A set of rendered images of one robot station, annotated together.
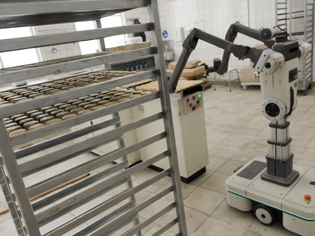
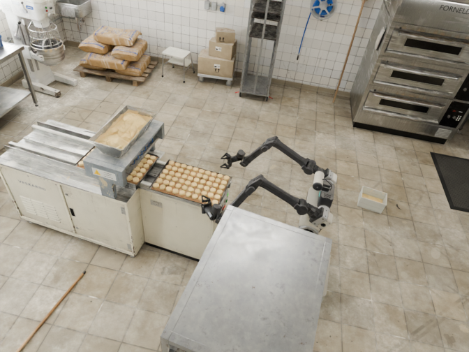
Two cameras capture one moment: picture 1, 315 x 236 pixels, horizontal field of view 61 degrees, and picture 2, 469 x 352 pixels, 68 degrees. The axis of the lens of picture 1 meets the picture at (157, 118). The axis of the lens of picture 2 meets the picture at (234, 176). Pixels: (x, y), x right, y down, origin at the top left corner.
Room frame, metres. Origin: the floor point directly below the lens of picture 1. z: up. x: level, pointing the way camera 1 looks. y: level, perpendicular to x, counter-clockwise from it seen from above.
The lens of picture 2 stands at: (0.61, 0.89, 2.99)
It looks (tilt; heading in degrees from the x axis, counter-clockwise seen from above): 42 degrees down; 322
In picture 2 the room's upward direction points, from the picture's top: 8 degrees clockwise
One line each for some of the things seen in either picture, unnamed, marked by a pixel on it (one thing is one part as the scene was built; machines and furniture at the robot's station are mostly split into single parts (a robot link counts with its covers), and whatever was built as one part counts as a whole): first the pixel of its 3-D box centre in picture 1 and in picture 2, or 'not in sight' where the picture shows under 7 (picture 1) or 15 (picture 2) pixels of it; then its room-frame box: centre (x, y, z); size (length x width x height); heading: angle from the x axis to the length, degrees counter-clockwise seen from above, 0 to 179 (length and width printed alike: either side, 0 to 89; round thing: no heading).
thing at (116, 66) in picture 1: (129, 74); (128, 155); (2.95, 0.23, 1.01); 0.72 x 0.33 x 0.34; 130
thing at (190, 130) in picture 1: (168, 129); (183, 215); (2.56, -0.09, 0.45); 0.70 x 0.34 x 0.90; 40
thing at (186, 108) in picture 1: (192, 102); (222, 203); (2.28, -0.33, 0.77); 0.24 x 0.04 x 0.14; 130
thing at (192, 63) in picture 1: (183, 64); (116, 35); (6.39, -0.80, 0.62); 0.72 x 0.42 x 0.17; 52
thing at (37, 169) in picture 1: (70, 154); not in sight; (1.24, 0.46, 0.87); 0.64 x 0.03 x 0.03; 128
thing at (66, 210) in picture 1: (82, 201); not in sight; (1.24, 0.46, 0.60); 0.64 x 0.03 x 0.03; 128
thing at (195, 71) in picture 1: (191, 70); (130, 48); (6.20, -0.95, 0.47); 0.72 x 0.42 x 0.17; 141
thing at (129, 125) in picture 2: not in sight; (125, 130); (2.95, 0.23, 1.28); 0.54 x 0.27 x 0.06; 130
